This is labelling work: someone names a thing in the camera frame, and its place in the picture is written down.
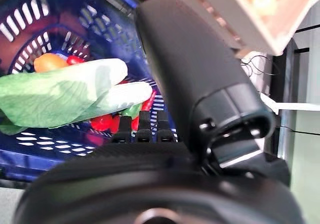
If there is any small red vegetable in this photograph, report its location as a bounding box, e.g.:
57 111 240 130
66 55 85 66

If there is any white desk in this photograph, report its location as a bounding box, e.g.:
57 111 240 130
259 93 320 115

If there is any green white napa cabbage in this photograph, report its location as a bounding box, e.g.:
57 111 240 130
0 58 129 114
0 81 154 136

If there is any blue plastic shopping basket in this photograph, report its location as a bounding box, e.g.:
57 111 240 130
0 0 181 182

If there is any green bell pepper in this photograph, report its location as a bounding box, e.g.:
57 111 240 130
121 103 142 117

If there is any light wooden slatted crate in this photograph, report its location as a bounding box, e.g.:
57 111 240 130
159 0 320 57

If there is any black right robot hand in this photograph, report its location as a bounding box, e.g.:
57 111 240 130
13 0 305 224

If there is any small orange vegetable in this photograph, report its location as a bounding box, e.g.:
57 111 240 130
33 53 68 73

